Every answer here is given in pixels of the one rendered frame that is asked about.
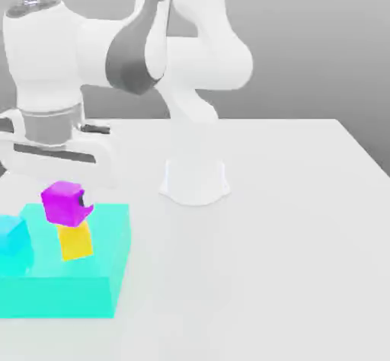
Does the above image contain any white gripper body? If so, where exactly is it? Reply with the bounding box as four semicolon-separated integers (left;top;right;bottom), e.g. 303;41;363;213
0;131;117;189

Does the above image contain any small magenta cube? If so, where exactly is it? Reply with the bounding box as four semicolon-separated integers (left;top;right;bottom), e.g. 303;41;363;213
40;180;94;228

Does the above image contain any small yellow cube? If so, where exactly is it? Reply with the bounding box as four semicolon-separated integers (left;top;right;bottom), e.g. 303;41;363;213
57;219;94;262

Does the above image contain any small cyan cube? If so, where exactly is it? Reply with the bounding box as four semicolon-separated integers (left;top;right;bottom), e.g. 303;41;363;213
0;214;35;276

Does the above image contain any large turquoise box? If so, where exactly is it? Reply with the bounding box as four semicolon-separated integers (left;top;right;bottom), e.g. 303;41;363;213
0;203;132;320

